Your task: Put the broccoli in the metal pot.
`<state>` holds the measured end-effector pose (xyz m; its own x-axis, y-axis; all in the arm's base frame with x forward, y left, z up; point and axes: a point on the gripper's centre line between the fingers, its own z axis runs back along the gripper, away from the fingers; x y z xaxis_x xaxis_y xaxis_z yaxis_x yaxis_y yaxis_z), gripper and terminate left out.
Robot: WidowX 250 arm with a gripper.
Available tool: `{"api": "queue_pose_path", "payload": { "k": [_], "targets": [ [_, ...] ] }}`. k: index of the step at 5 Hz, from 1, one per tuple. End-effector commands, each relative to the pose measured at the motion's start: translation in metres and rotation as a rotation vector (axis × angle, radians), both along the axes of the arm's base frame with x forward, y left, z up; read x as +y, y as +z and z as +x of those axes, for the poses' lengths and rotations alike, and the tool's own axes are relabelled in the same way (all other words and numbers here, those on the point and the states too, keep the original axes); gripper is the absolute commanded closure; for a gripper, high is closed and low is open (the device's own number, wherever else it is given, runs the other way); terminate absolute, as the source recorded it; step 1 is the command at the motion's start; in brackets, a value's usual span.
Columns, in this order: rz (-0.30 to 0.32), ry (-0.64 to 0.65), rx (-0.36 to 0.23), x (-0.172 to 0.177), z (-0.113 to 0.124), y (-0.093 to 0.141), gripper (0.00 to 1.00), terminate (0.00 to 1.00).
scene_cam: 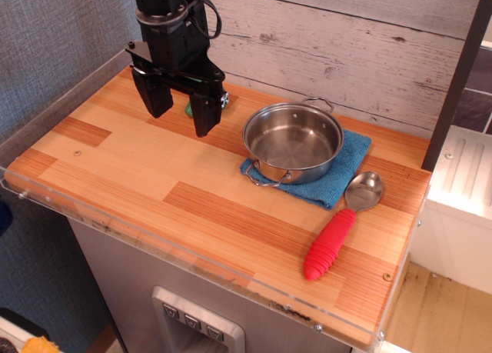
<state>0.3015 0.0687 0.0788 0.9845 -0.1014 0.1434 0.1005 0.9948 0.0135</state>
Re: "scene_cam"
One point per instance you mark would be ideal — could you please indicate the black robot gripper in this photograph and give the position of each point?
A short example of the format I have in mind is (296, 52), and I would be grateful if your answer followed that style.
(173, 53)

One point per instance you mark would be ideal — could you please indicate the green plastic broccoli toy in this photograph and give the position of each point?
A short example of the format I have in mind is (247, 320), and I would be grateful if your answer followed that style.
(224, 100)

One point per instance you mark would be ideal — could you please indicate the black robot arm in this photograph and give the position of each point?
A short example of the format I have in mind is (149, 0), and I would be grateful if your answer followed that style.
(173, 56)

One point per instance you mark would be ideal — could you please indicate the stainless steel pot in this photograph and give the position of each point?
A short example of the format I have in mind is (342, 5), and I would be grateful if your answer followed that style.
(292, 143)

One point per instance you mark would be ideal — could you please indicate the blue folded cloth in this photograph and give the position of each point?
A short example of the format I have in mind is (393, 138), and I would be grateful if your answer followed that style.
(327, 190)

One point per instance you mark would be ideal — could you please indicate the grey toy fridge cabinet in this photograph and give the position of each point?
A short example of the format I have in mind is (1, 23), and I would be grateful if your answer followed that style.
(126, 276)

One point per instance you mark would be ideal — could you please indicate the clear acrylic edge guard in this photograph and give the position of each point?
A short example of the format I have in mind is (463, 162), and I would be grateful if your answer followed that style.
(252, 240)

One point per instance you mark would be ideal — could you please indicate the silver dispenser panel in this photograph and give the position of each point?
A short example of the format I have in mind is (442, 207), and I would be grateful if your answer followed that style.
(188, 327)

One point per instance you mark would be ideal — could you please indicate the yellow object bottom left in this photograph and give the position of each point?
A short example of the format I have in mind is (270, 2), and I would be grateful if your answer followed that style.
(39, 345)

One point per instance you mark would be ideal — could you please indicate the white toy sink unit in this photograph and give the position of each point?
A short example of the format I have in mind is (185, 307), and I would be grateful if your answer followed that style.
(453, 233)

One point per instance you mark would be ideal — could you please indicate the red handled metal spoon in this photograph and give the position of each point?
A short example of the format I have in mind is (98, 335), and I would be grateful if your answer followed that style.
(363, 192)

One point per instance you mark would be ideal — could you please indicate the dark right wooden post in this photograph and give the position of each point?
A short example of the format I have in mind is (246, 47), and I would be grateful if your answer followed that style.
(465, 64)

